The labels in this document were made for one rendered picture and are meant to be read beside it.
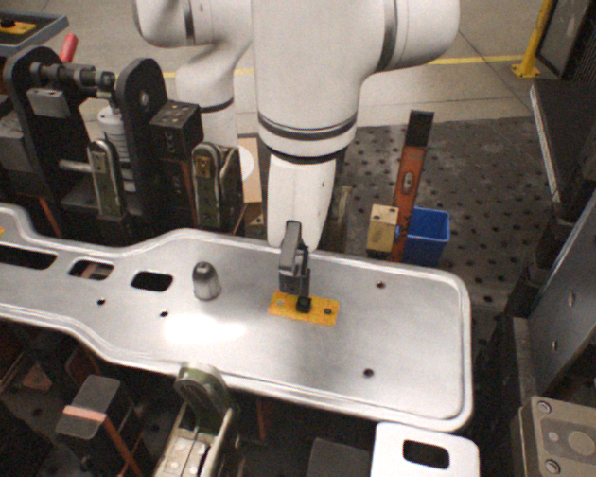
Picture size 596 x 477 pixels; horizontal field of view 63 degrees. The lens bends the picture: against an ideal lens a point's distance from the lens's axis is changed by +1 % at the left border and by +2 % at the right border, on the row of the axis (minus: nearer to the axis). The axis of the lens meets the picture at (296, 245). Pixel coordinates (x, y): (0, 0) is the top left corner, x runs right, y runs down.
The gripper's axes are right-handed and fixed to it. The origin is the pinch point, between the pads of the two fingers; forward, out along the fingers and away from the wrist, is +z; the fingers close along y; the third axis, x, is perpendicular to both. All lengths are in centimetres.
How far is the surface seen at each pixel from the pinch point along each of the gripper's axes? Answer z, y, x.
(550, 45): 86, -286, 91
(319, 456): 11.1, 16.5, 5.3
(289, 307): 9.0, 0.6, -1.7
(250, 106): 111, -218, -80
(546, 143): 7, -41, 33
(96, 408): 10.2, 17.3, -18.7
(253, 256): 9.4, -7.1, -8.6
